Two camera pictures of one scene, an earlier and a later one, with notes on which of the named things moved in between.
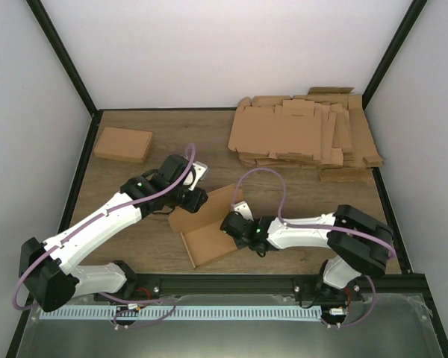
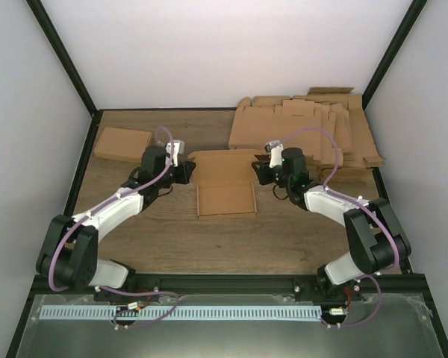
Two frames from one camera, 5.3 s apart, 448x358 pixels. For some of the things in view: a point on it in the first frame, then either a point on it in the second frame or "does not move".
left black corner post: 48,29 does not move
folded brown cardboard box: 123,144 does not move
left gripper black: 194,205 -> 187,168
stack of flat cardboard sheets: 325,129 does not move
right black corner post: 413,14 does not move
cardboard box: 201,230 -> 225,181
